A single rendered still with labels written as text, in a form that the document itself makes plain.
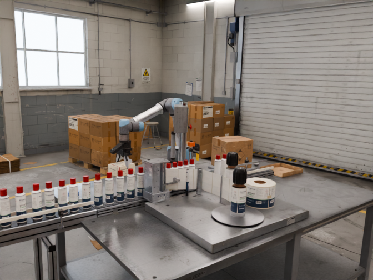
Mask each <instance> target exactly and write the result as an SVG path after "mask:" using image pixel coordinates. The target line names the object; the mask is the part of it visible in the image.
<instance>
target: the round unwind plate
mask: <svg viewBox="0 0 373 280"><path fill-rule="evenodd" d="M230 207H231V205H226V206H220V207H217V208H215V209H214V210H213V211H212V213H211V214H212V216H213V218H215V219H216V220H217V221H219V222H221V223H225V224H228V225H232V226H253V225H256V224H259V223H261V222H262V221H263V220H264V215H263V214H262V213H261V212H260V211H258V210H256V209H254V208H251V207H247V206H245V216H244V217H233V216H231V215H230V212H231V211H230Z"/></svg>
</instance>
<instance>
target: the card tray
mask: <svg viewBox="0 0 373 280"><path fill-rule="evenodd" d="M272 166H273V167H274V169H271V170H273V171H274V175H275V176H278V177H281V178H283V177H287V176H292V175H295V174H299V173H303V168H299V167H295V166H291V165H288V164H285V163H276V164H270V165H267V166H261V167H260V169H262V168H267V167H272Z"/></svg>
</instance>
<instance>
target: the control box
mask: <svg viewBox="0 0 373 280"><path fill-rule="evenodd" d="M187 132H188V106H187V105H186V106H183V105H181V104H175V105H174V133H187Z"/></svg>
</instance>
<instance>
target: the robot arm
mask: <svg viewBox="0 0 373 280"><path fill-rule="evenodd" d="M179 101H183V100H182V99H180V98H167V99H165V100H163V101H161V102H159V103H157V104H156V106H154V107H153V108H151V109H149V110H147V111H145V112H143V113H141V114H139V115H137V116H135V117H133V118H132V119H130V120H128V119H121V120H120V121H119V142H120V143H118V144H117V145H116V146H115V147H113V148H112V149H111V150H110V153H111V154H116V153H117V155H116V163H118V162H119V160H121V159H124V161H125V165H126V167H127V168H128V167H129V164H130V163H132V160H131V159H129V157H128V156H130V155H132V153H131V152H130V151H132V148H131V140H129V132H139V131H143V130H144V122H146V121H148V120H150V119H151V118H153V117H155V116H157V115H159V114H163V113H166V112H169V113H170V116H171V117H172V119H173V126H174V105H175V104H179ZM175 141H176V146H175V160H171V159H170V158H171V146H168V148H167V160H169V161H170V162H169V163H171V168H172V167H173V162H177V166H178V152H179V134H178V133H175ZM186 159H187V160H188V161H189V146H188V145H187V144H186Z"/></svg>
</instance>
